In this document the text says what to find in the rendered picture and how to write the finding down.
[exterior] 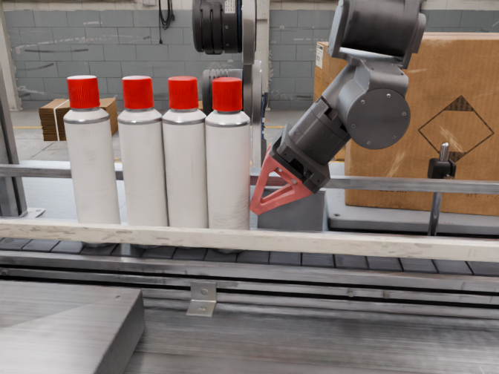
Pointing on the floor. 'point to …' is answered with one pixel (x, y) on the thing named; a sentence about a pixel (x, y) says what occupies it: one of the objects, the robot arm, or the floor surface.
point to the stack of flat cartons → (55, 119)
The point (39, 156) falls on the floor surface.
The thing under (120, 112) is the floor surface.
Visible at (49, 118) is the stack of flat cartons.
